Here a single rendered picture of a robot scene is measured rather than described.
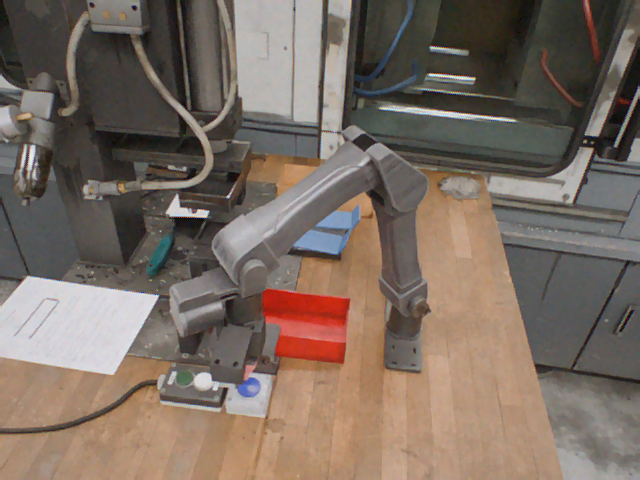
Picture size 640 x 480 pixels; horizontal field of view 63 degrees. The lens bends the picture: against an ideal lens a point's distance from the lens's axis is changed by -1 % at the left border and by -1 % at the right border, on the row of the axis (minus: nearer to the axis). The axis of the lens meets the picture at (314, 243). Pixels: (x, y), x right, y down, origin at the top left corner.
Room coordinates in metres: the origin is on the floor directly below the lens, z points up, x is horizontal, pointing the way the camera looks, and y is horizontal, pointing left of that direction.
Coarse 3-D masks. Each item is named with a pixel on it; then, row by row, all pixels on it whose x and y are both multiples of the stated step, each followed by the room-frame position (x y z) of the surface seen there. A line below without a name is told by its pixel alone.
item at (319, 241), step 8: (312, 232) 1.01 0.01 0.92; (320, 232) 1.01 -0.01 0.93; (304, 240) 0.98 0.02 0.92; (312, 240) 0.98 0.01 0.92; (320, 240) 0.98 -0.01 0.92; (328, 240) 0.98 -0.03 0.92; (336, 240) 0.99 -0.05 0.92; (344, 240) 0.96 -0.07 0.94; (304, 248) 0.95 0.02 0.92; (312, 248) 0.95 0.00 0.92; (320, 248) 0.95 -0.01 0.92; (328, 248) 0.95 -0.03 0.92; (336, 248) 0.95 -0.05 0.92
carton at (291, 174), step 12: (288, 168) 1.25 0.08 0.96; (300, 168) 1.25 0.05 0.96; (312, 168) 1.25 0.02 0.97; (288, 180) 1.25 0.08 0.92; (300, 180) 1.25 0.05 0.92; (276, 192) 1.14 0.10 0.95; (348, 204) 1.12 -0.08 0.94; (360, 204) 1.12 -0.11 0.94; (360, 216) 1.12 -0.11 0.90; (372, 216) 1.12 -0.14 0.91
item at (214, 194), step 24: (120, 144) 0.93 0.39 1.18; (144, 144) 0.95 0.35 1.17; (168, 144) 0.95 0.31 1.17; (192, 144) 0.96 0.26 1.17; (216, 144) 0.90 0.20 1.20; (240, 144) 0.94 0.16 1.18; (216, 168) 0.88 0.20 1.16; (240, 168) 0.88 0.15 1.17; (192, 192) 0.82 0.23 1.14; (216, 192) 0.83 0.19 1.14
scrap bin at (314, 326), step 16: (272, 288) 0.77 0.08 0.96; (272, 304) 0.77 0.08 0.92; (288, 304) 0.76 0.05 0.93; (304, 304) 0.76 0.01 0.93; (320, 304) 0.76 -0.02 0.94; (336, 304) 0.75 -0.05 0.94; (272, 320) 0.74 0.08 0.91; (288, 320) 0.74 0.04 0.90; (304, 320) 0.74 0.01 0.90; (320, 320) 0.74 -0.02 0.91; (336, 320) 0.74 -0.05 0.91; (288, 336) 0.65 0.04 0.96; (304, 336) 0.65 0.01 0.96; (320, 336) 0.70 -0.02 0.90; (336, 336) 0.70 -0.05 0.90; (288, 352) 0.65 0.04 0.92; (304, 352) 0.64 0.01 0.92; (320, 352) 0.64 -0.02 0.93; (336, 352) 0.64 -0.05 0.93
